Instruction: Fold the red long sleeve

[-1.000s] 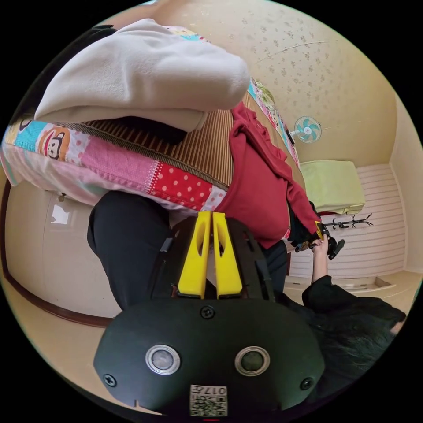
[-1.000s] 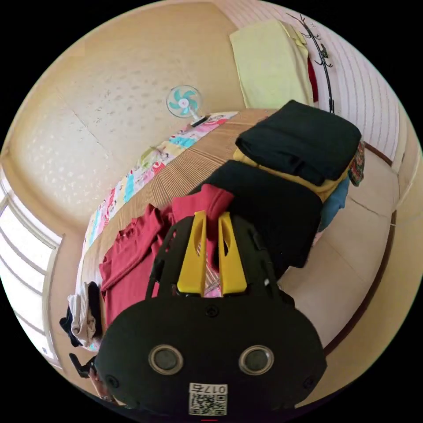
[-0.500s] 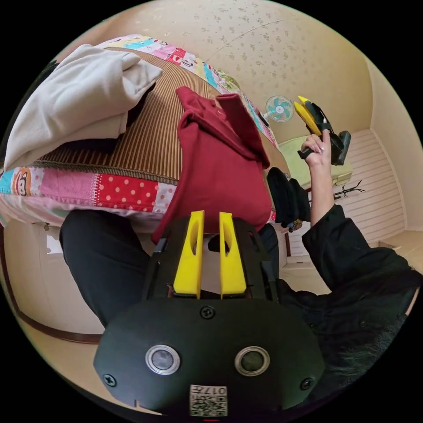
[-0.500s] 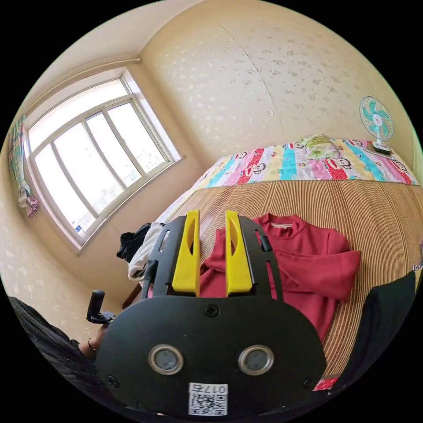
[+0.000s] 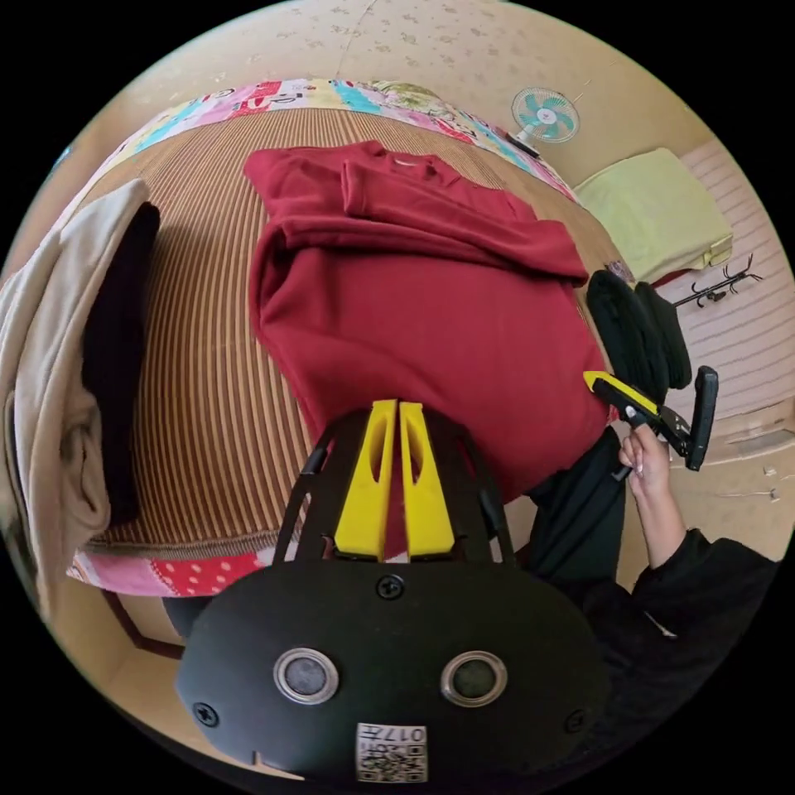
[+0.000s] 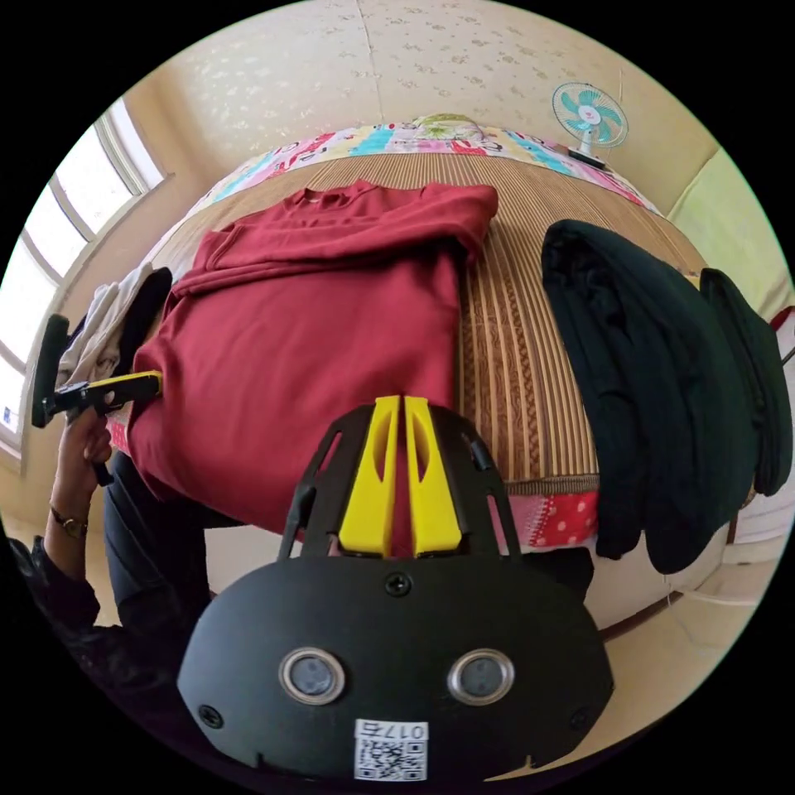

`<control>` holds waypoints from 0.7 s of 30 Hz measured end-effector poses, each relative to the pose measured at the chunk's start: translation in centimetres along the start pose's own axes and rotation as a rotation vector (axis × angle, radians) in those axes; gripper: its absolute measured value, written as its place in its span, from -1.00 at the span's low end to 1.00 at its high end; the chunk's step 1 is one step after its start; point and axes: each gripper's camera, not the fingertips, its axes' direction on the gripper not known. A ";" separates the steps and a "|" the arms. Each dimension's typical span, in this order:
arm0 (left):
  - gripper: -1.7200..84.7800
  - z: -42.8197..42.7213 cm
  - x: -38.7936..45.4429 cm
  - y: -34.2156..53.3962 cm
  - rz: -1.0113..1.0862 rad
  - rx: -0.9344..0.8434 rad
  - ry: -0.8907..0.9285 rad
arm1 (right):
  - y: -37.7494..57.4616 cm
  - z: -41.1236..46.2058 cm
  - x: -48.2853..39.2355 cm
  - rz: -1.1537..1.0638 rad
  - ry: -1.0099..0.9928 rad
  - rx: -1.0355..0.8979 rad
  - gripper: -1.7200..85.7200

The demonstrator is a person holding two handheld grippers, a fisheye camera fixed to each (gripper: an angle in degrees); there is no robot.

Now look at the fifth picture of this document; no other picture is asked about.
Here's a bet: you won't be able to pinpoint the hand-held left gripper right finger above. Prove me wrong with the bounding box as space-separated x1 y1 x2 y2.
399 402 456 558

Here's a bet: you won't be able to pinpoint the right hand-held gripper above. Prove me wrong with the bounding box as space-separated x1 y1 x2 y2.
583 369 692 483

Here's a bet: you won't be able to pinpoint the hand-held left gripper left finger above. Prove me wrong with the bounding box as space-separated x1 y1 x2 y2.
334 399 399 561

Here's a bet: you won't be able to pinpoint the red long sleeve shirt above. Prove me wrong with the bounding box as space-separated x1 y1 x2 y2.
243 140 614 505

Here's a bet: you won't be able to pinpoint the person's right forearm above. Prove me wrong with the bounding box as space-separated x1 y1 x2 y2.
628 487 778 629

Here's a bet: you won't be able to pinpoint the person's right hand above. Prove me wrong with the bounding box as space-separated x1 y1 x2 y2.
618 423 673 499

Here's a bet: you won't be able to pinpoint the black folded clothes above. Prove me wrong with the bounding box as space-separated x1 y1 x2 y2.
585 269 693 406

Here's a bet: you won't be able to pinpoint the person's body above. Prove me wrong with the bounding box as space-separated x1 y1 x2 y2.
526 426 790 783

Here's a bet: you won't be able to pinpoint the black coat rack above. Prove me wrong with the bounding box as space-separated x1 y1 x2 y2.
672 253 764 309

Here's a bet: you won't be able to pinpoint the pale yellow cloth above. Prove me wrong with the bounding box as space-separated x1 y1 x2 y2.
571 147 735 287

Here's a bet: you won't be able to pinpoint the bed with striped woven mat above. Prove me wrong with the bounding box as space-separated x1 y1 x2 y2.
61 77 638 659

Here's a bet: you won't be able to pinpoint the white and teal fan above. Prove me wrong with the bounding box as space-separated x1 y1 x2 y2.
510 86 581 157

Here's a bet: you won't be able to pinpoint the pile of clothes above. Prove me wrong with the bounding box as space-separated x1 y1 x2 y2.
0 178 162 617

